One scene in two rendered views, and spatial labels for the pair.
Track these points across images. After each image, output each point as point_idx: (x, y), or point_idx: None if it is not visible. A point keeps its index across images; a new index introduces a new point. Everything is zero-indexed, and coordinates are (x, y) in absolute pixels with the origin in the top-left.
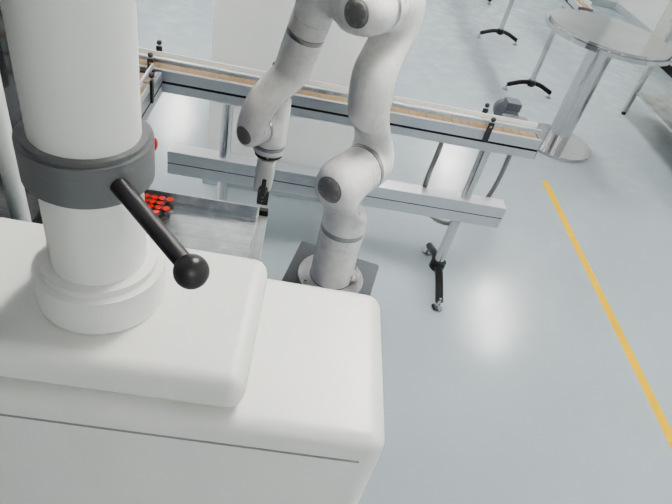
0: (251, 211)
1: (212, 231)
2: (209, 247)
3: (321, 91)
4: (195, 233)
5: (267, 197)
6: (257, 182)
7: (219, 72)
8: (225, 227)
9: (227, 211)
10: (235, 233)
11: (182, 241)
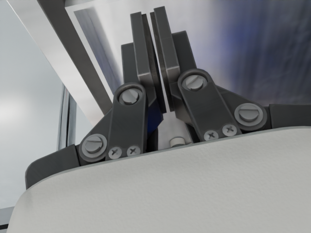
0: (84, 17)
1: (220, 66)
2: (290, 47)
3: None
4: (237, 89)
5: (175, 50)
6: None
7: None
8: (191, 47)
9: (114, 70)
10: (213, 13)
11: (270, 96)
